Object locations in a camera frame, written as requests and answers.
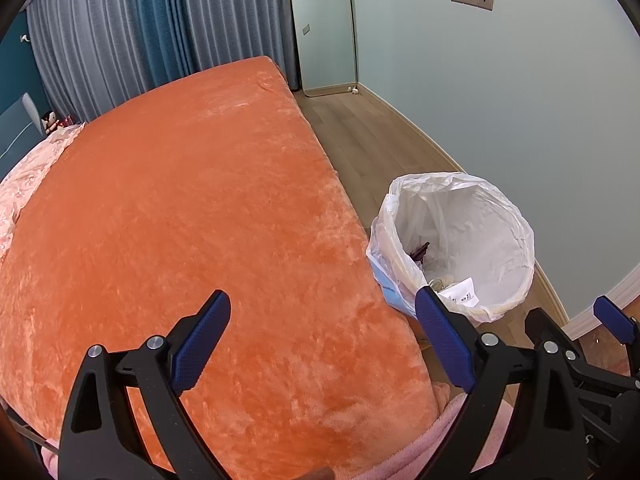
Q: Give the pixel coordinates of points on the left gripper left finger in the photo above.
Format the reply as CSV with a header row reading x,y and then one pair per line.
x,y
163,368

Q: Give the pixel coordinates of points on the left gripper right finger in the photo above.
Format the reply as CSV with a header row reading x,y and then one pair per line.
x,y
481,365

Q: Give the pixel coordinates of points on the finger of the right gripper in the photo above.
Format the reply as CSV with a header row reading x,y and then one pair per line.
x,y
622,327
543,331

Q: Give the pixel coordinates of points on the dark snack wrapper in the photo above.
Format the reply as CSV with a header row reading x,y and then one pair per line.
x,y
419,253

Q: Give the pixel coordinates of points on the white hotel nursing kit packet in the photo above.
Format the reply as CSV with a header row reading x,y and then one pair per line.
x,y
461,293

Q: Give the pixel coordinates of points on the white lined trash bin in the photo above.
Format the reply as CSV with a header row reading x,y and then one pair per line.
x,y
475,232

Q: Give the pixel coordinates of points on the orange bed blanket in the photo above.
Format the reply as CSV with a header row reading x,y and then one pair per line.
x,y
216,181

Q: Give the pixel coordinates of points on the pink bed sheet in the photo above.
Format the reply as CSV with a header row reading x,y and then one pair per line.
x,y
20,184

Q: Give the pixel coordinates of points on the plush toy by headboard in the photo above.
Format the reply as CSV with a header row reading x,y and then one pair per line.
x,y
51,122

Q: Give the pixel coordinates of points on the blue padded headboard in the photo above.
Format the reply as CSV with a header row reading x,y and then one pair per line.
x,y
20,132

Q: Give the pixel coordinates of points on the grey blue curtain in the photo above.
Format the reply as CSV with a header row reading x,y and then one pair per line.
x,y
94,55

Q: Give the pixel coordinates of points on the leaning floor mirror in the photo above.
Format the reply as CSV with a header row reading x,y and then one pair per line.
x,y
326,46

